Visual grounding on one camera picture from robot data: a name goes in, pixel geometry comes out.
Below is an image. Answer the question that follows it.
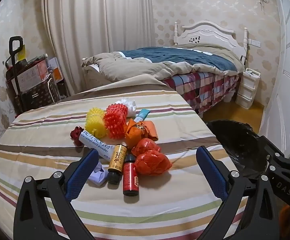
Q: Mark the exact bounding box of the yellow foam fruit net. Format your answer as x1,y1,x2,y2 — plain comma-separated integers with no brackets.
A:
85,107,108,138

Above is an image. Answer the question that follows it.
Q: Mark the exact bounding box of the orange-red foam fruit net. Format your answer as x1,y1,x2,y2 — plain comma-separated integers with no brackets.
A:
103,104,128,140

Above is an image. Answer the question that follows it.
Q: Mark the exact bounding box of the beige curtain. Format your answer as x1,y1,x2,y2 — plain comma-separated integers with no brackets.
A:
43,0,158,98

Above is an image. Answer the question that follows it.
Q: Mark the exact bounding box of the teal and white sachet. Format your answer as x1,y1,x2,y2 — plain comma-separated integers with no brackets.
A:
134,109,152,122

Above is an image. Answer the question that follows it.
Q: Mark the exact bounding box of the white powder stick packet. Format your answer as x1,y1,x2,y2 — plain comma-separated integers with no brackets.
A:
79,129,115,162

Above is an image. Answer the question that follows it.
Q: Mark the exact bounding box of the white plastic drawer unit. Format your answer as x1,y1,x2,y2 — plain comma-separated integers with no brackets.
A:
235,67,261,109

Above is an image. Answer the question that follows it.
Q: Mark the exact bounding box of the beige and blue quilt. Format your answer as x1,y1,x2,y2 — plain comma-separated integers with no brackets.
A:
82,44,246,85

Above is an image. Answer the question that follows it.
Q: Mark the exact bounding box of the yellow tag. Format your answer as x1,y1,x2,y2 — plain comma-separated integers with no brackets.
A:
17,44,26,62

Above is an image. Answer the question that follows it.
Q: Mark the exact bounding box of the orange wrapper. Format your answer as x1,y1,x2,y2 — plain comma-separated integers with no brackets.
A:
124,119,148,148

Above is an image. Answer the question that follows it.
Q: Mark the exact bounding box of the plaid bed sheet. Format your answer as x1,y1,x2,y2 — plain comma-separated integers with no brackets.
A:
160,70,243,115

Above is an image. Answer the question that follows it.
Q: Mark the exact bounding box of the red plastic bag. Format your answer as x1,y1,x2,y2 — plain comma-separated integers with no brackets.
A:
135,150,172,176
131,138,162,157

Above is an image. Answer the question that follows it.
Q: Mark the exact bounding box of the large cardboard box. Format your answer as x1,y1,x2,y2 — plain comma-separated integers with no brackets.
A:
16,62,48,92

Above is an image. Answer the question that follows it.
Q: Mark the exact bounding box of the white tissue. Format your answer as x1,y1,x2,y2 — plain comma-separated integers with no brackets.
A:
114,98,137,118

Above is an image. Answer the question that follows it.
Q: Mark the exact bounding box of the brown patterned trunk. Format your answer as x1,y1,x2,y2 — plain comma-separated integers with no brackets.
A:
13,80,60,117

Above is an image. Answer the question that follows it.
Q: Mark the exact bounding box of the white paper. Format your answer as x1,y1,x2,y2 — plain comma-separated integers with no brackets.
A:
88,161,109,187

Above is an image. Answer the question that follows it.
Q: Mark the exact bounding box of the white and orange box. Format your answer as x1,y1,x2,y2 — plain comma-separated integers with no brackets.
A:
46,57,64,83

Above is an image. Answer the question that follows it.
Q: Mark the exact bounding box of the small bottle red label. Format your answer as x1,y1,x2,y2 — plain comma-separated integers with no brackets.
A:
123,154,139,197

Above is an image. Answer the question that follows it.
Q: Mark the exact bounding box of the orange packet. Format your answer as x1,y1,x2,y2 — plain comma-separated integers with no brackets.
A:
141,120,159,142

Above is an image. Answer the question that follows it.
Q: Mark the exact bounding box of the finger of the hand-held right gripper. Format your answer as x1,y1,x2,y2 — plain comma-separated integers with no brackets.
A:
259,135,286,173

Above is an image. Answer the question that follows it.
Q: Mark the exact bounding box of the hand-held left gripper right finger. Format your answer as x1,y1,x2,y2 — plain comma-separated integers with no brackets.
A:
196,146,278,240

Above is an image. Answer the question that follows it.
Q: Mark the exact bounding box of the dark red wrapper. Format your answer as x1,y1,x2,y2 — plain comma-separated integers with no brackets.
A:
70,127,85,147

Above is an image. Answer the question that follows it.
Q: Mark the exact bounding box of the striped cloth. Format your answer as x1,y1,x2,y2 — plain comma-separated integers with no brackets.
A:
0,82,251,240

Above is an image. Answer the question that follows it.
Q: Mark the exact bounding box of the black hand truck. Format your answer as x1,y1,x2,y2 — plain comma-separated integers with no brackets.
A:
8,36,26,93

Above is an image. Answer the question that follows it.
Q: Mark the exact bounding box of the black bagged trash bin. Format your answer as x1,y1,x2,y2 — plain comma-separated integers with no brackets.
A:
205,120,273,178

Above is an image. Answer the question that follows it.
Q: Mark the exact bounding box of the white wooden bed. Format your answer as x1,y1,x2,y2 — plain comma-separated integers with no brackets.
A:
82,21,251,115

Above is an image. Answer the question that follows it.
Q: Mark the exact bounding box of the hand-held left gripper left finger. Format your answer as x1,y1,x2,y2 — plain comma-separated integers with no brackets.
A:
14,149,100,240

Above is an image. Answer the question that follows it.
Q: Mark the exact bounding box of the brown bottle gold label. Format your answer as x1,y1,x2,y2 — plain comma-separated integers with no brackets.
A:
107,144,128,184

